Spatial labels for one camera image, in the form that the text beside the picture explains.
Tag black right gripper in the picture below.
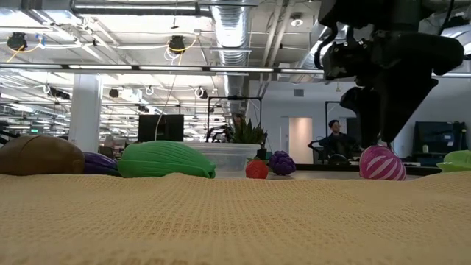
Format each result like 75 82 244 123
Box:
340 31 465 148

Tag pink white striped toy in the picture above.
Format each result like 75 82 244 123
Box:
358 144 408 182

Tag light green toy vegetable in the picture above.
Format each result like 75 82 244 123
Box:
436 149 471 174

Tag purple toy grapes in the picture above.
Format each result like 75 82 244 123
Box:
268 150 297 177

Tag red toy strawberry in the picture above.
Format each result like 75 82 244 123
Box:
245 156 270 180

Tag purple toy eggplant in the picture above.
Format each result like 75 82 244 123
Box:
82 152 122 177

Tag brown toy kiwi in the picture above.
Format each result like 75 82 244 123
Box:
0 135 86 176

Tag clear plastic tupperware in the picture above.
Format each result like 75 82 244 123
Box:
180 141 262 178

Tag person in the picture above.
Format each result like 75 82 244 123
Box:
308 119 364 165

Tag succulent plant in black pot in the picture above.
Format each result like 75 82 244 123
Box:
228 114 269 160

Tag yellow waffle cloth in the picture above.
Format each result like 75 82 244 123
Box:
0 170 471 265

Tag green ribbed toy vegetable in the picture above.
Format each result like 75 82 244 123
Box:
116 140 217 180

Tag overhead light bar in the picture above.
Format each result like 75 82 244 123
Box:
0 61 471 78

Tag white building column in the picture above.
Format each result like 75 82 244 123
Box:
68 73 103 154

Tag black background gantry frame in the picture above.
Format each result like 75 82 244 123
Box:
207 95 263 144
325 100 345 124

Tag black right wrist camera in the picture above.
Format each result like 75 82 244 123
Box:
322 39 372 81

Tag black looped wrist cable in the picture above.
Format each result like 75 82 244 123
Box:
314 24 341 71

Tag silver ventilation duct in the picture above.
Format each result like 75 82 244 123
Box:
211 0 251 115

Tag black ceiling cable reel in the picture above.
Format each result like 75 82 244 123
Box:
168 35 186 55
7 32 29 52

